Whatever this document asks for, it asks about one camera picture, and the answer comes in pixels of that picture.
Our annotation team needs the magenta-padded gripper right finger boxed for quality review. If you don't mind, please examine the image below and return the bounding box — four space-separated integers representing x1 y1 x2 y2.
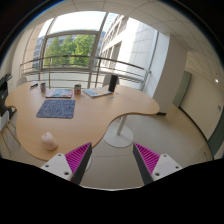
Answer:
133 143 182 185

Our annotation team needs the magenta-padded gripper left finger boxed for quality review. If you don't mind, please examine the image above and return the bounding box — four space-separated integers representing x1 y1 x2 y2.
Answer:
42 143 92 185

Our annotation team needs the white computer mouse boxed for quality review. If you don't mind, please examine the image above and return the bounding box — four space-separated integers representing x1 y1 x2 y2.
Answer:
41 132 57 150

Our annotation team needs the blue patterned mouse pad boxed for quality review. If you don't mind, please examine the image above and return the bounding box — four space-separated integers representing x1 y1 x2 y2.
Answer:
36 99 75 119

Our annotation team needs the white round table base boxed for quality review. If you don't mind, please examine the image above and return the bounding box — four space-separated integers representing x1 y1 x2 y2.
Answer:
104 116 133 148

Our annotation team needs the wooden curved table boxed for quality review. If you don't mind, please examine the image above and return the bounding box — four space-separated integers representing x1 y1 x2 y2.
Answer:
5 83 159 161

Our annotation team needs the colourful magazine left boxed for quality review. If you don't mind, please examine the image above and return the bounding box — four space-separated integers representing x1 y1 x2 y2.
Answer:
46 89 73 98

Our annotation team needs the wooden-legged chair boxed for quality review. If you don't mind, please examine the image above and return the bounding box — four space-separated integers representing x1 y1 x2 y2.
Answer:
0 111 19 150

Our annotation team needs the dark drink can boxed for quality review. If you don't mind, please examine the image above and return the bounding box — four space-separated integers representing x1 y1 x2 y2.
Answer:
40 83 46 94

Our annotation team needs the small dark object on table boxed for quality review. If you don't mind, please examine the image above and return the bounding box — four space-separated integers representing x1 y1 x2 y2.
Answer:
30 83 39 90

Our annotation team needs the green door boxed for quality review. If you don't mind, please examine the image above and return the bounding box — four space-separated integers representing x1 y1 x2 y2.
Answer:
173 71 192 108

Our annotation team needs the black upright speaker box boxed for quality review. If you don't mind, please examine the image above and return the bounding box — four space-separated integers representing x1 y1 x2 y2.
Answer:
108 75 118 92

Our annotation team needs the white chair behind table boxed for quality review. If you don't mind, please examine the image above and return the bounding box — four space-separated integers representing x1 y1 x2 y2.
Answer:
16 77 27 87

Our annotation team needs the black monitor at left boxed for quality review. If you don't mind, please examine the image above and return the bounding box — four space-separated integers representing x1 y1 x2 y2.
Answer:
0 74 12 117

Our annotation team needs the metal balcony railing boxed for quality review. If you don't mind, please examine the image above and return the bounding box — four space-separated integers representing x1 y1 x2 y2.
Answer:
20 55 150 90

